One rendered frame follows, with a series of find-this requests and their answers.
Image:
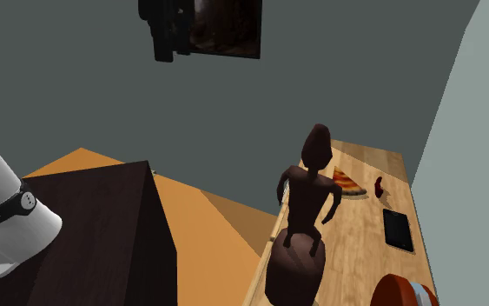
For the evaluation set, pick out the black tablet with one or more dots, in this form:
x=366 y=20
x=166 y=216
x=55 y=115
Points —
x=397 y=230

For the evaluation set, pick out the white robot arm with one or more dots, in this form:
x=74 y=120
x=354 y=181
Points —
x=2 y=199

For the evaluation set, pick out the dark wooden robot stand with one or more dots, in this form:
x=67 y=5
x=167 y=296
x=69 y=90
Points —
x=100 y=237

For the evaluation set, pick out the small red pepper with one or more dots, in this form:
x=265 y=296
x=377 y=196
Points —
x=378 y=187

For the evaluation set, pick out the dark brown wooden figure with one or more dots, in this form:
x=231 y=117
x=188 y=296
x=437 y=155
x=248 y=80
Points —
x=305 y=199

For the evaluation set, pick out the pizza slice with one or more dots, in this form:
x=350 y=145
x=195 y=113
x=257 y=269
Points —
x=345 y=182

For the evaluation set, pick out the orange round container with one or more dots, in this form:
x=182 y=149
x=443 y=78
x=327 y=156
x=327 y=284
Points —
x=392 y=292

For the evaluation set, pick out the dark framed wall picture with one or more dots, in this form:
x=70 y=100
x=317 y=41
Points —
x=227 y=25

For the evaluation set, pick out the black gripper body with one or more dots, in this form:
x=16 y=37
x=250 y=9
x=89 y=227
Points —
x=164 y=25

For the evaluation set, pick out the light wooden table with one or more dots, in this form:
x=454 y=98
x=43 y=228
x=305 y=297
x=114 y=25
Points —
x=354 y=246

